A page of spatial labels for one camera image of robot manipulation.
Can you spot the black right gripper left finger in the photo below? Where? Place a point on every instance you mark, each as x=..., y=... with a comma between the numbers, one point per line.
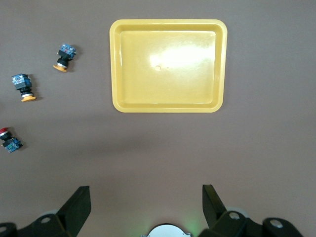
x=71, y=217

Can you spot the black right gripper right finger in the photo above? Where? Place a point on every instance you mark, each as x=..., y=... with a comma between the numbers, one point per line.
x=214, y=214

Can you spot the yellow mushroom push button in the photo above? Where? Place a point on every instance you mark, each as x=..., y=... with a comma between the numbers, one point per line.
x=65, y=53
x=22, y=82

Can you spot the brown table mat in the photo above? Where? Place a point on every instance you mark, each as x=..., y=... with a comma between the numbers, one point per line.
x=271, y=148

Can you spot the red mushroom push button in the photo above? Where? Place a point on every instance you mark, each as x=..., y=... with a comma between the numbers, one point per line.
x=11, y=144

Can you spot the yellow plastic tray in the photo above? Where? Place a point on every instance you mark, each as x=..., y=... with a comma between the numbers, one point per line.
x=168, y=74

